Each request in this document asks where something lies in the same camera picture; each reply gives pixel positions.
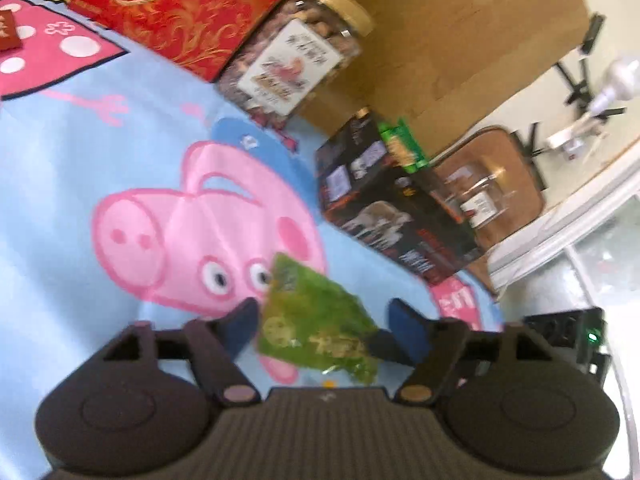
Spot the nut jar with gold lid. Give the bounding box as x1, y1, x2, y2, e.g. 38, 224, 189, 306
215, 0, 376, 131

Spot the white window frame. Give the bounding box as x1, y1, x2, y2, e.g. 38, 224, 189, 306
487, 160, 640, 302

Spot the black strap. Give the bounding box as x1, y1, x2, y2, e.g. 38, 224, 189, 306
580, 12, 606, 56

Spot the black cardboard box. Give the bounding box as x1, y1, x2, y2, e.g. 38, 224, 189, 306
315, 107, 486, 286

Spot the red gift bag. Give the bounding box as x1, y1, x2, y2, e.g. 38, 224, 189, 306
67, 0, 321, 84

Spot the dark green snack packet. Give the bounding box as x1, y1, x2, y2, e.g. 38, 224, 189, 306
256, 252, 384, 386

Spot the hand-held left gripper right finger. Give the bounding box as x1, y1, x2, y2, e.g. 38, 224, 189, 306
367, 297, 559, 406

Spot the small red packet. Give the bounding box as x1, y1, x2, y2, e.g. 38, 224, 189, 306
0, 9, 25, 52

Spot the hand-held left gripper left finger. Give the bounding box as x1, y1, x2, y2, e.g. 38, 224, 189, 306
100, 297, 262, 407

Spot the cartoon pig printed blanket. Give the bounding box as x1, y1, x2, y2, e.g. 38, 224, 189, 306
0, 0, 506, 480

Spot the pecan jar with gold lid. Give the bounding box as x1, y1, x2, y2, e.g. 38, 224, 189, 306
440, 157, 521, 231

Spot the wooden headboard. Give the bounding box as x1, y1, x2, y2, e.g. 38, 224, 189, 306
300, 0, 604, 162

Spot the light green snack packet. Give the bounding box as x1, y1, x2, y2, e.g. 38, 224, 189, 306
377, 117, 432, 174

